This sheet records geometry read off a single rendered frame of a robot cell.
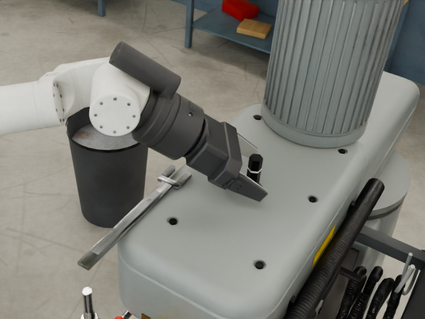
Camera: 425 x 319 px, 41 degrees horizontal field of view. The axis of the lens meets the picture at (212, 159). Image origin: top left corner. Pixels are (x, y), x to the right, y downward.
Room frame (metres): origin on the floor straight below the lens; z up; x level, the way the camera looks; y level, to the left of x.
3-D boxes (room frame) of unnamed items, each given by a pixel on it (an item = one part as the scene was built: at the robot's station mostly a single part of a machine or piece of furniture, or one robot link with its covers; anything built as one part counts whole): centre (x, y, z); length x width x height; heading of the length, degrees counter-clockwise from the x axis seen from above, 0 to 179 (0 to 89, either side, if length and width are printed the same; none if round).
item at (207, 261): (0.70, -0.07, 1.81); 0.47 x 0.26 x 0.16; 152
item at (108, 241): (0.60, 0.10, 1.89); 0.24 x 0.04 x 0.01; 154
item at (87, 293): (0.90, 0.28, 1.25); 0.03 x 0.03 x 0.11
